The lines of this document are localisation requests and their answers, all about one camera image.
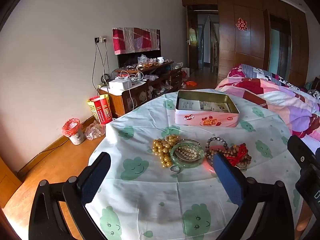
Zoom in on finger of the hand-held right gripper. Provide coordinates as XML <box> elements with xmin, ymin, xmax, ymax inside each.
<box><xmin>287</xmin><ymin>135</ymin><xmax>320</xmax><ymax>178</ymax></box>

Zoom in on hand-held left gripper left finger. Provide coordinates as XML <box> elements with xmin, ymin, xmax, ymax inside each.
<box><xmin>28</xmin><ymin>151</ymin><xmax>112</xmax><ymax>240</ymax></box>

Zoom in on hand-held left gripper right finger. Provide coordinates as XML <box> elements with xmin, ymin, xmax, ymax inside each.
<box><xmin>212</xmin><ymin>152</ymin><xmax>295</xmax><ymax>240</ymax></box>

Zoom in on pink bangle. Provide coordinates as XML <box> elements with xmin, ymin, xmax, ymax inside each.
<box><xmin>204</xmin><ymin>144</ymin><xmax>227</xmax><ymax>173</ymax></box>

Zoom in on wooden bead bracelet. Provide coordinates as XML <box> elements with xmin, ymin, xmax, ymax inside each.
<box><xmin>209</xmin><ymin>146</ymin><xmax>252</xmax><ymax>170</ymax></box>

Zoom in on red cord tassel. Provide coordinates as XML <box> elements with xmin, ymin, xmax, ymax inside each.
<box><xmin>230</xmin><ymin>143</ymin><xmax>250</xmax><ymax>167</ymax></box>

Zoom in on grey bead bracelet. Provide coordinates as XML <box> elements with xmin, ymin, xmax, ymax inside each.
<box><xmin>205</xmin><ymin>136</ymin><xmax>229</xmax><ymax>153</ymax></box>

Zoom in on green glass bangle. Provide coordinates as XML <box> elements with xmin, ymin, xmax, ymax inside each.
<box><xmin>169</xmin><ymin>142</ymin><xmax>206</xmax><ymax>168</ymax></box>

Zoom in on pearl bracelet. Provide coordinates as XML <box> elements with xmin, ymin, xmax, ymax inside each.
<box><xmin>175</xmin><ymin>147</ymin><xmax>200</xmax><ymax>159</ymax></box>

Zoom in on pink tin box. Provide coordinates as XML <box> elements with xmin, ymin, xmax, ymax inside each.
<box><xmin>174</xmin><ymin>90</ymin><xmax>240</xmax><ymax>128</ymax></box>

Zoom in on large gold bead necklace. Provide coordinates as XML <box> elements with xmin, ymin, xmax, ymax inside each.
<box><xmin>152</xmin><ymin>139</ymin><xmax>176</xmax><ymax>168</ymax></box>

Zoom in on clear plastic bag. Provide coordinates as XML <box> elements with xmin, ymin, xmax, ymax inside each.
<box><xmin>84</xmin><ymin>121</ymin><xmax>107</xmax><ymax>140</ymax></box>

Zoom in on waste bin with red liner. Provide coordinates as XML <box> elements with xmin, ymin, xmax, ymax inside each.
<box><xmin>62</xmin><ymin>118</ymin><xmax>85</xmax><ymax>145</ymax></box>

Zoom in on pink red patchwork quilt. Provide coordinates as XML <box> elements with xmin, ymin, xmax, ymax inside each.
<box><xmin>215</xmin><ymin>64</ymin><xmax>320</xmax><ymax>140</ymax></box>

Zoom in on red yellow paper bag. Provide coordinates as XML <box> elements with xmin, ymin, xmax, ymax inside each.
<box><xmin>87</xmin><ymin>94</ymin><xmax>113</xmax><ymax>125</ymax></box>

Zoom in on printed paper sheet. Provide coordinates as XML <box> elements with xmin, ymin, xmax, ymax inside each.
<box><xmin>178</xmin><ymin>98</ymin><xmax>232</xmax><ymax>113</ymax></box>

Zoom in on wooden television cabinet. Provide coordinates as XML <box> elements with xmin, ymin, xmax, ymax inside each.
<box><xmin>97</xmin><ymin>60</ymin><xmax>183</xmax><ymax>118</ymax></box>

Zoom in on white cardboard box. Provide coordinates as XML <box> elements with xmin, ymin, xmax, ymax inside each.
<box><xmin>108</xmin><ymin>78</ymin><xmax>133</xmax><ymax>90</ymax></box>

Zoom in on wooden wardrobe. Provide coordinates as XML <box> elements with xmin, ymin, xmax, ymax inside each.
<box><xmin>181</xmin><ymin>0</ymin><xmax>309</xmax><ymax>85</ymax></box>

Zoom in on black television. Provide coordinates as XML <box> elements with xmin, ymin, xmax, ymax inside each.
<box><xmin>117</xmin><ymin>49</ymin><xmax>162</xmax><ymax>68</ymax></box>

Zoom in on red white cover cloth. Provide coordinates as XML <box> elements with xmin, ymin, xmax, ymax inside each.
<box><xmin>112</xmin><ymin>27</ymin><xmax>160</xmax><ymax>55</ymax></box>

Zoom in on wooden door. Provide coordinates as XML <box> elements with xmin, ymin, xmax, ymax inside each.
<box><xmin>187</xmin><ymin>5</ymin><xmax>201</xmax><ymax>71</ymax></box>

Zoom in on black hanging cables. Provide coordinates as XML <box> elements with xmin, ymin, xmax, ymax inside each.
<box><xmin>92</xmin><ymin>41</ymin><xmax>112</xmax><ymax>88</ymax></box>

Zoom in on red paper wall decoration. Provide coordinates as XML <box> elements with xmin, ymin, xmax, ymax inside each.
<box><xmin>236</xmin><ymin>17</ymin><xmax>248</xmax><ymax>31</ymax></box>

